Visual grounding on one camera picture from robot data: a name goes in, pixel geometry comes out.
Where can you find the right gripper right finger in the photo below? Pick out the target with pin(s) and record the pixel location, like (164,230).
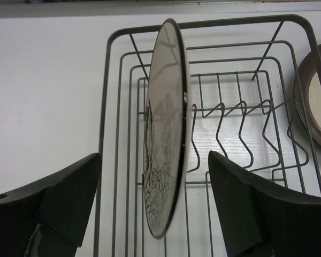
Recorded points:
(261,218)

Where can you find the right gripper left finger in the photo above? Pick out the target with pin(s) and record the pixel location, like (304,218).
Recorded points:
(49,216)

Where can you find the silver rimmed beige plate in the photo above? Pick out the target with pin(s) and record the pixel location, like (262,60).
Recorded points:
(307,94)

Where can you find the beige tree pattern plate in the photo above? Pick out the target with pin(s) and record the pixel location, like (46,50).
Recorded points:
(167,128)

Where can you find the black wire dish rack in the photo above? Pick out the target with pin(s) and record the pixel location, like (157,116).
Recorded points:
(243,106)

